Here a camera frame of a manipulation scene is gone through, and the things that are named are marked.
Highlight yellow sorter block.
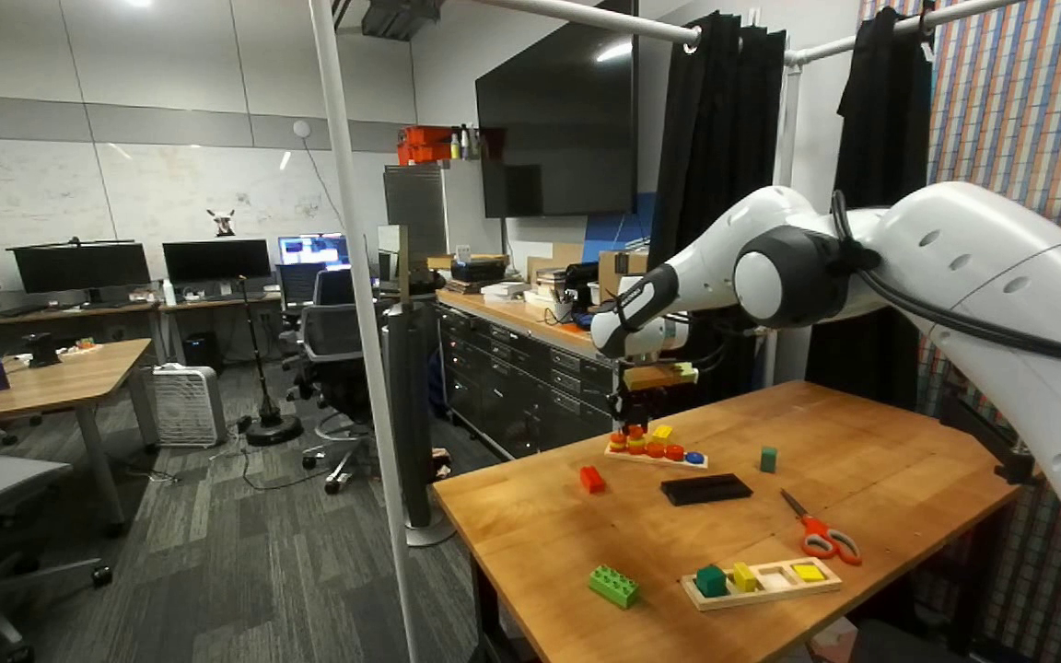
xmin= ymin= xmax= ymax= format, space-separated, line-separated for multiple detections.
xmin=724 ymin=562 xmax=764 ymax=597

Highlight large black wall television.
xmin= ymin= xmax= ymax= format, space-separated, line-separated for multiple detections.
xmin=472 ymin=14 xmax=640 ymax=223

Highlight black curtain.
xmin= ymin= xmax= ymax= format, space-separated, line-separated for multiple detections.
xmin=833 ymin=3 xmax=935 ymax=213
xmin=647 ymin=10 xmax=788 ymax=269

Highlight black computer monitor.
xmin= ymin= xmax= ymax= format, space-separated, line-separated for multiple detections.
xmin=157 ymin=238 xmax=277 ymax=293
xmin=12 ymin=240 xmax=153 ymax=298

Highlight dark drawer cabinet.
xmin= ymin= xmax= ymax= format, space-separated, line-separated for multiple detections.
xmin=435 ymin=289 xmax=620 ymax=466

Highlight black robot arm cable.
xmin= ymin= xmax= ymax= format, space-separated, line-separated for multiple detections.
xmin=848 ymin=234 xmax=1061 ymax=373

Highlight red handled scissors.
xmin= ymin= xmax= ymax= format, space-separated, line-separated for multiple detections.
xmin=777 ymin=488 xmax=864 ymax=573

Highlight wooden ring board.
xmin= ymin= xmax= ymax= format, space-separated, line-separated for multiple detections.
xmin=599 ymin=424 xmax=713 ymax=475

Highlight red orange storage box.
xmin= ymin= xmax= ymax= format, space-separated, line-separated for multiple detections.
xmin=395 ymin=122 xmax=456 ymax=170

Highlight wooden office desk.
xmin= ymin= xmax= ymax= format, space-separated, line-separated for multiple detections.
xmin=0 ymin=337 xmax=157 ymax=538

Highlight lit blue computer screen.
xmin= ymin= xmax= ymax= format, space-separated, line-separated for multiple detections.
xmin=272 ymin=234 xmax=354 ymax=306

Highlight white vertical pole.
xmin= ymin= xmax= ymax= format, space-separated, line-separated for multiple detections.
xmin=306 ymin=0 xmax=423 ymax=663

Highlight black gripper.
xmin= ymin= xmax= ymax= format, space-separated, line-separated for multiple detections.
xmin=602 ymin=357 xmax=637 ymax=436

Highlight dark blue office chair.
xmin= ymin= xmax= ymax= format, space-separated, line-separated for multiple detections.
xmin=294 ymin=261 xmax=376 ymax=493

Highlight green sorter block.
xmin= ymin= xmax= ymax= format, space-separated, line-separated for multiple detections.
xmin=691 ymin=563 xmax=734 ymax=600

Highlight white air purifier box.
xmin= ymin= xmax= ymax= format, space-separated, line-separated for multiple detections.
xmin=149 ymin=360 xmax=228 ymax=454

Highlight grey metal locker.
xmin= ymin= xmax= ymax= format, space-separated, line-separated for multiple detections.
xmin=380 ymin=163 xmax=448 ymax=261

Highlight wooden shape sorter tray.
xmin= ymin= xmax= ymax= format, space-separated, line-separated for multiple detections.
xmin=679 ymin=553 xmax=842 ymax=616

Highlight green toy brick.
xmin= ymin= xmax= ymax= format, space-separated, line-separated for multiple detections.
xmin=585 ymin=563 xmax=643 ymax=611

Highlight black floor stand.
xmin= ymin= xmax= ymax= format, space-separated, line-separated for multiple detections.
xmin=240 ymin=272 xmax=306 ymax=449

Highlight black slotted rack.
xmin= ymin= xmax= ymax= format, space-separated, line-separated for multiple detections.
xmin=655 ymin=471 xmax=753 ymax=509

